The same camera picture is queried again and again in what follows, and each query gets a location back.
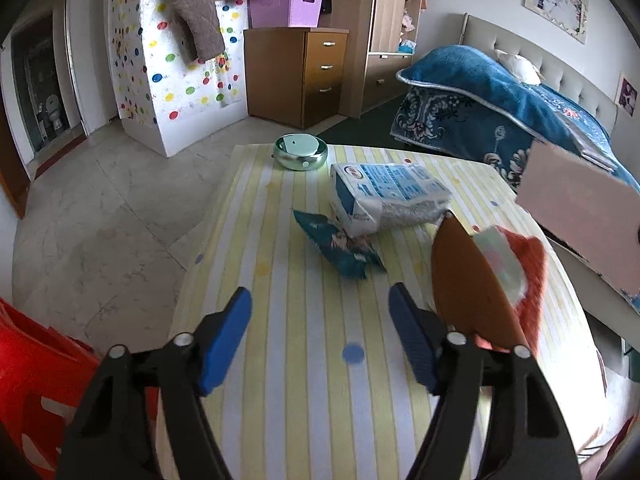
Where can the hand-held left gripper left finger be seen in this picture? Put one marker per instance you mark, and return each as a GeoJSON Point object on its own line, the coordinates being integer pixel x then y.
{"type": "Point", "coordinates": [222, 340]}

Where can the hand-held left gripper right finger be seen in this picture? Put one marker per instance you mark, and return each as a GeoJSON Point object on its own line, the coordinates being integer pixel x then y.
{"type": "Point", "coordinates": [412, 335]}

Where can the teal snack packet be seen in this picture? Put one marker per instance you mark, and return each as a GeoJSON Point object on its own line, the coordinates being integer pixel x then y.
{"type": "Point", "coordinates": [345, 245]}

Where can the coral knitted cloth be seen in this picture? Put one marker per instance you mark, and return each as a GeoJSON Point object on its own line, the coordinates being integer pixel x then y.
{"type": "Point", "coordinates": [532, 270]}

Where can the pink box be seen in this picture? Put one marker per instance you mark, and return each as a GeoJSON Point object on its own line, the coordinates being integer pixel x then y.
{"type": "Point", "coordinates": [575, 205]}

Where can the table with striped tablecloth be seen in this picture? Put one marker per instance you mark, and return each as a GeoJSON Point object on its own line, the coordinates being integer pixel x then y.
{"type": "Point", "coordinates": [300, 320]}

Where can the white foam net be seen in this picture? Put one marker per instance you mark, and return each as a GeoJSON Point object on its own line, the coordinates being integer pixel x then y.
{"type": "Point", "coordinates": [500, 260]}

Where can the white and blue carton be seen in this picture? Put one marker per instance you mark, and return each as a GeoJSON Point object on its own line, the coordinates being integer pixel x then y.
{"type": "Point", "coordinates": [385, 195]}

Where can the red plastic stool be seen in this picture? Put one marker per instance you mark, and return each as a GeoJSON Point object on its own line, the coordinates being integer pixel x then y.
{"type": "Point", "coordinates": [35, 375]}

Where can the green round dish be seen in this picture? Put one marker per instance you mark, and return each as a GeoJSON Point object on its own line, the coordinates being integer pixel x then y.
{"type": "Point", "coordinates": [300, 152]}

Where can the blue floral blanket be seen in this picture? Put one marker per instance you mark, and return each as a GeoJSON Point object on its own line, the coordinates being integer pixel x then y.
{"type": "Point", "coordinates": [480, 105]}

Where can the white polka dot cabinet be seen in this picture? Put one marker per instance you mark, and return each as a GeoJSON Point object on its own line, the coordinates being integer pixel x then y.
{"type": "Point", "coordinates": [150, 85]}

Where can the folded grey cloth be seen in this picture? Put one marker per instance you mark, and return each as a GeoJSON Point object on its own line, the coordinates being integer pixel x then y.
{"type": "Point", "coordinates": [592, 140]}

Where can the brown wooden door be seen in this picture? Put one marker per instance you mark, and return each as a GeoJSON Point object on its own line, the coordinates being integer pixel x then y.
{"type": "Point", "coordinates": [10, 170]}

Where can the wooden drawer cabinet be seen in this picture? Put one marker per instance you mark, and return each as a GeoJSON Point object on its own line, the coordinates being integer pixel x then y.
{"type": "Point", "coordinates": [290, 75]}

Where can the white toilet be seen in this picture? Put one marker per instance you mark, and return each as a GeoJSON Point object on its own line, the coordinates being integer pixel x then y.
{"type": "Point", "coordinates": [54, 112]}

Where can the pile of clothes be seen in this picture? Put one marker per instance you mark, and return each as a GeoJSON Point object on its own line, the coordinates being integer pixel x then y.
{"type": "Point", "coordinates": [407, 35]}

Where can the beige upholstered bed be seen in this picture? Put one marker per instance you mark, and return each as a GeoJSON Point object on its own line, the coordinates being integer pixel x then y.
{"type": "Point", "coordinates": [560, 65]}

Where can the wooden wardrobe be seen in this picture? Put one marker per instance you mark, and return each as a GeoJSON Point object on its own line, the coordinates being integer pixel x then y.
{"type": "Point", "coordinates": [385, 25]}

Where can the brown quilted jacket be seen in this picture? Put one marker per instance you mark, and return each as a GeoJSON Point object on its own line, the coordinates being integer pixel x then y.
{"type": "Point", "coordinates": [200, 5]}

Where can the purple plastic basket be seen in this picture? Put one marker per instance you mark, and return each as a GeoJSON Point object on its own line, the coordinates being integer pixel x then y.
{"type": "Point", "coordinates": [285, 10]}

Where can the small wall picture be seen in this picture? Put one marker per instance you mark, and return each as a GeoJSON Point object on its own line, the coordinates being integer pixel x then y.
{"type": "Point", "coordinates": [627, 95]}

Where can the wall poster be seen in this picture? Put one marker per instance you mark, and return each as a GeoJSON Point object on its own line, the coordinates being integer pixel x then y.
{"type": "Point", "coordinates": [555, 0]}

